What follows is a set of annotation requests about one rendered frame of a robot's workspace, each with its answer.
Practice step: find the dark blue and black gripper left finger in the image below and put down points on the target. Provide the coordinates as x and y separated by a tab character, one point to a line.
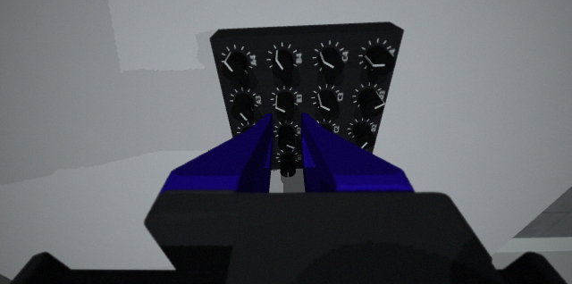
231	165

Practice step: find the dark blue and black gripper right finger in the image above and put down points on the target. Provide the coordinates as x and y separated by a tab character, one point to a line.
344	166

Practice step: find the black knob box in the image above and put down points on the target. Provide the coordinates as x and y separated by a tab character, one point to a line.
292	70

